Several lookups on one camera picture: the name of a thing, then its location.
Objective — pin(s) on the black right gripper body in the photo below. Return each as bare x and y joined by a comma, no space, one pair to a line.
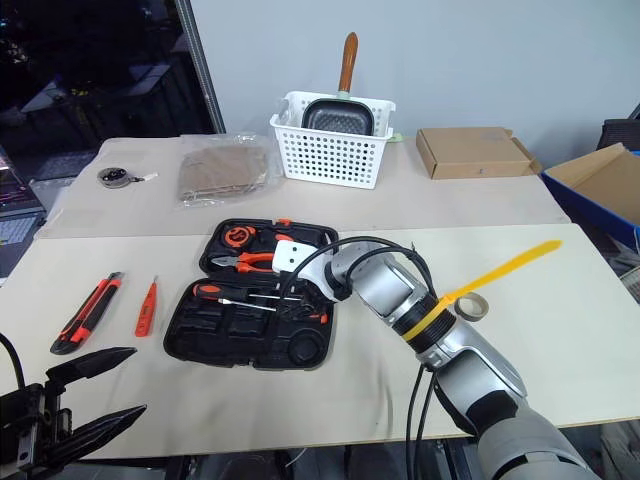
300,300

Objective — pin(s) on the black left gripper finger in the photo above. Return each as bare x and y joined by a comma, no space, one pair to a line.
100,427
95,362

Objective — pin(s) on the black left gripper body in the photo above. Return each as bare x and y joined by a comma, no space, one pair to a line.
30,425

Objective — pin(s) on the orange black utility knife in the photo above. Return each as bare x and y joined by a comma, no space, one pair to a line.
87,315

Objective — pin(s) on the black plastic tool case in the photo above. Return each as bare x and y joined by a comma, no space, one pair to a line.
240,332

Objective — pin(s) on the orange voltage tester pen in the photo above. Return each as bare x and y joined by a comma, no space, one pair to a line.
146,310

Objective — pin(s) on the grey tape roll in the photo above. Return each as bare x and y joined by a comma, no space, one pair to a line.
461,306

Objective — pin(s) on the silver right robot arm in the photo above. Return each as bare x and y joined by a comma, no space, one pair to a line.
450,345

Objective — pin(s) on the orange black tape measure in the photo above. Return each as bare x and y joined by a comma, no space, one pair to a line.
240,236

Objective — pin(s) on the white perforated plastic basket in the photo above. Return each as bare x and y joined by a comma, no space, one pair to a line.
330,160

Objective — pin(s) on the clear bag of brown sheets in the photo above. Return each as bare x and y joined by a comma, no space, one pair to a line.
220,170

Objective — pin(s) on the laptop keyboard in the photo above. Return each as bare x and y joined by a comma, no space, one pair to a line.
17,225

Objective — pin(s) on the round metal reel with tag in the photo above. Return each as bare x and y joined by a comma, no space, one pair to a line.
114,177

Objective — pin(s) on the small green object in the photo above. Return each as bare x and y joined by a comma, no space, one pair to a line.
397,136

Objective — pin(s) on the yellow zip tie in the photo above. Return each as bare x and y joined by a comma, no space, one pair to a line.
505,267

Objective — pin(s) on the flat brown cardboard box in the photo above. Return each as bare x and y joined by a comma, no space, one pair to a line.
472,152

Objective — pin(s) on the blue bin with cardboard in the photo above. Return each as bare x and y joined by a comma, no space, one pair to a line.
595,185

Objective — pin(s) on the black chair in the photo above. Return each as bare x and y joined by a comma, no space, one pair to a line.
620,132

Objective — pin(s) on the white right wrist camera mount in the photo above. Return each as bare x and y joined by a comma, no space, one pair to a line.
292,256

